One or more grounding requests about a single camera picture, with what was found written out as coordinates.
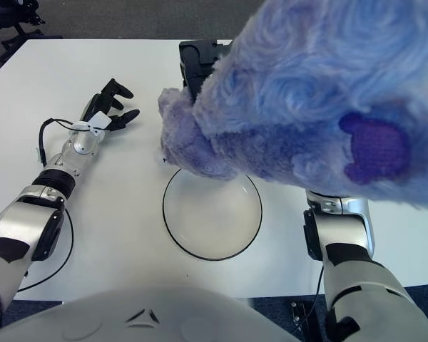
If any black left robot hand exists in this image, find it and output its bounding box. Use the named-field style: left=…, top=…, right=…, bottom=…
left=71, top=78, right=141, bottom=138

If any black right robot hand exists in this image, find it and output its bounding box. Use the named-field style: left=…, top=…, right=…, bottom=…
left=178, top=39, right=235, bottom=103

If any purple plush bunny doll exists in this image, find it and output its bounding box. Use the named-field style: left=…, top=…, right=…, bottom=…
left=157, top=0, right=428, bottom=214

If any white plate black rim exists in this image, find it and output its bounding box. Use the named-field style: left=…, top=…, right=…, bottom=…
left=163, top=167, right=263, bottom=261

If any silver robot torso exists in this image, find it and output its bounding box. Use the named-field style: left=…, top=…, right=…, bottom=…
left=0, top=284, right=300, bottom=342

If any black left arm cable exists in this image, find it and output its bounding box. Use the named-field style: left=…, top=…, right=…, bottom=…
left=16, top=118, right=90, bottom=293

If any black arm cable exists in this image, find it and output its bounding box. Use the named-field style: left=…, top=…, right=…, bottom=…
left=16, top=118, right=90, bottom=293
left=305, top=265, right=325, bottom=321

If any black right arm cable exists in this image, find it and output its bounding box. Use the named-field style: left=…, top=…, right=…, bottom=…
left=305, top=265, right=325, bottom=321

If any black table bracket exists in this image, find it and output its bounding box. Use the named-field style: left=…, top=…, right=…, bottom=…
left=290, top=301, right=322, bottom=342

